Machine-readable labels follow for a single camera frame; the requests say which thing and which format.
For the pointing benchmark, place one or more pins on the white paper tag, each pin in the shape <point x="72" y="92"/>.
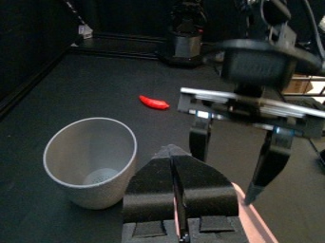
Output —
<point x="84" y="31"/>

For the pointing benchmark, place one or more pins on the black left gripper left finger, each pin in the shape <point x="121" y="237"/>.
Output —
<point x="147" y="190"/>

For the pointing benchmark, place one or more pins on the red toy chili pepper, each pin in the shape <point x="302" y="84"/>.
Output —
<point x="153" y="103"/>

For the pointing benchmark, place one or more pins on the cardboard box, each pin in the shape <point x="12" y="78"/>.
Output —
<point x="298" y="84"/>

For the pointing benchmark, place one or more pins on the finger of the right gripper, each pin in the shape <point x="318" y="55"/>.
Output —
<point x="272" y="161"/>
<point x="199" y="139"/>

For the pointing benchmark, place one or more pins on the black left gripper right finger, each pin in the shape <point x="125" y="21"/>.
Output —
<point x="207" y="193"/>

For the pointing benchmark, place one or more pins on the white plastic cup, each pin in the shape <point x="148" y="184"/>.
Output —
<point x="91" y="152"/>

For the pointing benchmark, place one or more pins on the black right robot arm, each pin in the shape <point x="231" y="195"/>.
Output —
<point x="183" y="38"/>

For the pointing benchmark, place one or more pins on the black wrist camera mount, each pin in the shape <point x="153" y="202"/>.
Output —
<point x="258" y="63"/>

